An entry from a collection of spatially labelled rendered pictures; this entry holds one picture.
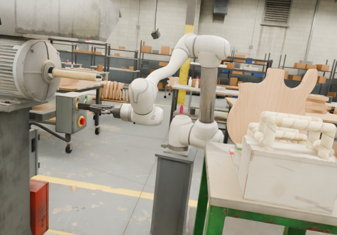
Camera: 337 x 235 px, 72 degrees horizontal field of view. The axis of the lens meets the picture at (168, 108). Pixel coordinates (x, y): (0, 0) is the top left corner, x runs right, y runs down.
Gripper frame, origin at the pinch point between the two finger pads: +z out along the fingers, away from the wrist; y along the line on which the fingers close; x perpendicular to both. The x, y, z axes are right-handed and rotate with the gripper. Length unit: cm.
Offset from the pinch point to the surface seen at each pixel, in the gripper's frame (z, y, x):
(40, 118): 15.3, -13.5, -5.5
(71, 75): -6.0, -24.1, 18.0
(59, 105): 11.8, -3.6, -0.4
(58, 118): 12.3, -3.6, -7.1
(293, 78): -468, 947, 17
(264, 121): -81, -33, 11
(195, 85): -57, 355, -12
